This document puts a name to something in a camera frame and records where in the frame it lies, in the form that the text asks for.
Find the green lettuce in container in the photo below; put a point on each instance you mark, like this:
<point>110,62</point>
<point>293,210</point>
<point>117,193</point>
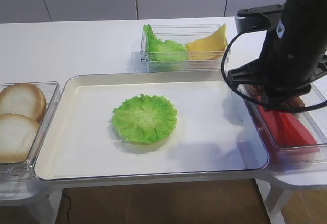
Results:
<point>163,50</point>

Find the clear bun container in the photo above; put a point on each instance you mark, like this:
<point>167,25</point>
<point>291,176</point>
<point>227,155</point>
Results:
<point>24,170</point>

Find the bun half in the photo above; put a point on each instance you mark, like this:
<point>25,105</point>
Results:
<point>24,99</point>
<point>17,136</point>

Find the front right bun half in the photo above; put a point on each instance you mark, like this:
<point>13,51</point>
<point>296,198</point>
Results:
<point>17,136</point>

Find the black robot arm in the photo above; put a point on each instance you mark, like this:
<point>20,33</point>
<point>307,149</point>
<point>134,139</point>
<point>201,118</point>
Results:
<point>293,8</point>

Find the red tomato slice front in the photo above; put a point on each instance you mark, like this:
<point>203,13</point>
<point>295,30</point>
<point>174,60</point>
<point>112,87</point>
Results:
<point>286,129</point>

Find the green lettuce leaf on tray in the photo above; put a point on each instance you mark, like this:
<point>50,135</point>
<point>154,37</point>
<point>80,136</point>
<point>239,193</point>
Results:
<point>145,119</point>

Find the clear lettuce cheese container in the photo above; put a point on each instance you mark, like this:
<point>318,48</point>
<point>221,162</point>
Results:
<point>182,34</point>

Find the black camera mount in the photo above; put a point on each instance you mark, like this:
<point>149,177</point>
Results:
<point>258,18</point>

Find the back bun half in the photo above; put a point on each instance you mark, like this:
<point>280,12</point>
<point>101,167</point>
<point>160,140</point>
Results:
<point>24,99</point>

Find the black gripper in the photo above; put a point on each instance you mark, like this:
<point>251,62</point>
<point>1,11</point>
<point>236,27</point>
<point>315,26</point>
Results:
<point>292,57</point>

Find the yellow cheese slices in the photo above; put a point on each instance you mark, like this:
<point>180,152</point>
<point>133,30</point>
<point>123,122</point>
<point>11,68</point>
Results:
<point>209,48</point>

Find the white rectangular tray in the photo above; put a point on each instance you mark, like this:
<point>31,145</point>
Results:
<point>214,130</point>

